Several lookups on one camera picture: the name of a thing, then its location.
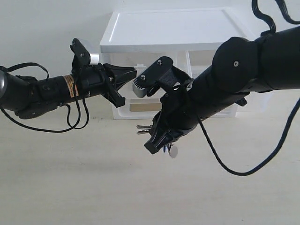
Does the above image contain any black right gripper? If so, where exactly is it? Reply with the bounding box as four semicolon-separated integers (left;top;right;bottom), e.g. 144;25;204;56
144;67;195;154

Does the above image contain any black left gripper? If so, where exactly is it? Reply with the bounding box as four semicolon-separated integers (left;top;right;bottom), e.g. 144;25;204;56
77;63;137;107

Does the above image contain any key bunch with blue fob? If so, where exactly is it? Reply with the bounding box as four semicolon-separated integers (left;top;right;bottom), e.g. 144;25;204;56
136;125;178;158

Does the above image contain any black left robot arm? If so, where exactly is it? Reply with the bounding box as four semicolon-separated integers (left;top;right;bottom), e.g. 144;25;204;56
0;63;137;120

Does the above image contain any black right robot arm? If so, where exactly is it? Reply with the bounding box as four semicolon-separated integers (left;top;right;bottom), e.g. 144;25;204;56
144;27;300;154

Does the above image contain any white plastic drawer cabinet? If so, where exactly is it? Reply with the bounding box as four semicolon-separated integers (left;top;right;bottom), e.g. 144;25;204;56
99;8;269;120

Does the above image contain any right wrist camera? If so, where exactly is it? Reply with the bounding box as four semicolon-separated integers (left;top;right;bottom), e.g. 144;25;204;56
133;56;173;98

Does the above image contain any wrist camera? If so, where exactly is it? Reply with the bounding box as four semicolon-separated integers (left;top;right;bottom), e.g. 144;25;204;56
70;38;100;68
133;56;173;98

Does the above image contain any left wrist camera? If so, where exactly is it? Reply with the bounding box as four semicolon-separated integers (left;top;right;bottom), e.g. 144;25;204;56
70;38;100;68

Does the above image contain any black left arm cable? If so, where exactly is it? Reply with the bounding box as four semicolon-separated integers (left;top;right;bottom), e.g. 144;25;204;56
0;62;90;133

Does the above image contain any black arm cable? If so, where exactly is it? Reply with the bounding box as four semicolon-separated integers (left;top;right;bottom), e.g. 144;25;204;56
0;62;90;133
178;0;300;177

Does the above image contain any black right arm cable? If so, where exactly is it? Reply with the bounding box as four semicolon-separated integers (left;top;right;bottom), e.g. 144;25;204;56
178;0;300;177

